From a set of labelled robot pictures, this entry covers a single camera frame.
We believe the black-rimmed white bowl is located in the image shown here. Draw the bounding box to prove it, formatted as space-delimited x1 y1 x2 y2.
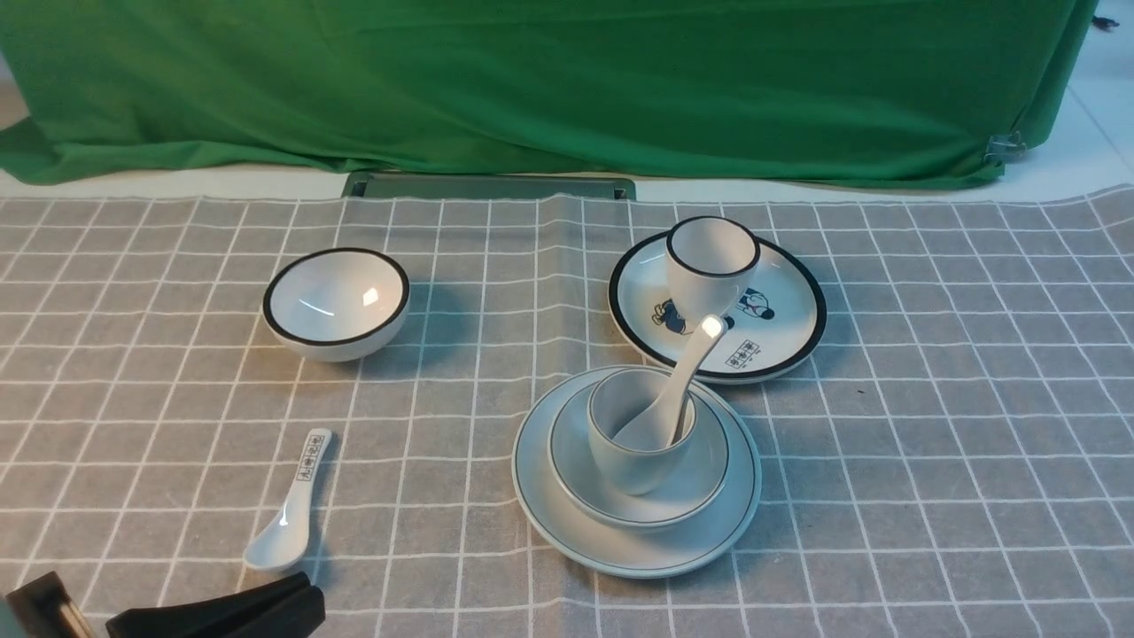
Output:
260 246 412 361

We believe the black-rimmed white cup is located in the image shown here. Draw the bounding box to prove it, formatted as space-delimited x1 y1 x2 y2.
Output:
665 215 761 330

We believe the white spoon with characters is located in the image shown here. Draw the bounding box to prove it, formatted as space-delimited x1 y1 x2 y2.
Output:
244 428 333 572

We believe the large white plate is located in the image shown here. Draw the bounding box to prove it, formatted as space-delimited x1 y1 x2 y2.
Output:
511 366 763 579

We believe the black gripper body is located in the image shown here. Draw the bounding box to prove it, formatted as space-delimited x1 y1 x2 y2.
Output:
5 571 98 637

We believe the grey checked tablecloth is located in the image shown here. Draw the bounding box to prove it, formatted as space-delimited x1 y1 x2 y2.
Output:
1 186 1131 637

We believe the plain white ceramic spoon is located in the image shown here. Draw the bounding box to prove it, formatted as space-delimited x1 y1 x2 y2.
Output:
613 315 728 452

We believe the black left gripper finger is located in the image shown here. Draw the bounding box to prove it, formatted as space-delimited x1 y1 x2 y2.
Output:
191 571 312 612

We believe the black-rimmed cartoon plate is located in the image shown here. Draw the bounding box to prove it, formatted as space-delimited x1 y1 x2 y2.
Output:
608 233 827 385

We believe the metal clamp on cloth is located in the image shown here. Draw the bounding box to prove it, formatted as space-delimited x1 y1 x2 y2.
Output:
982 130 1029 165

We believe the green backdrop cloth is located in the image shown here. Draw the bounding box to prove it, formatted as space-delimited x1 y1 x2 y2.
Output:
3 1 1097 192

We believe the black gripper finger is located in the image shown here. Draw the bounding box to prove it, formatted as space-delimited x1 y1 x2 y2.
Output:
105 586 327 637

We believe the plain white cup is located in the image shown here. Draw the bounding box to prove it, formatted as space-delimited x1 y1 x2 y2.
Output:
585 366 697 495

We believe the shallow white bowl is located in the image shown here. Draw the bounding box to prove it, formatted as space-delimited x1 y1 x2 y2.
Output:
548 385 730 533

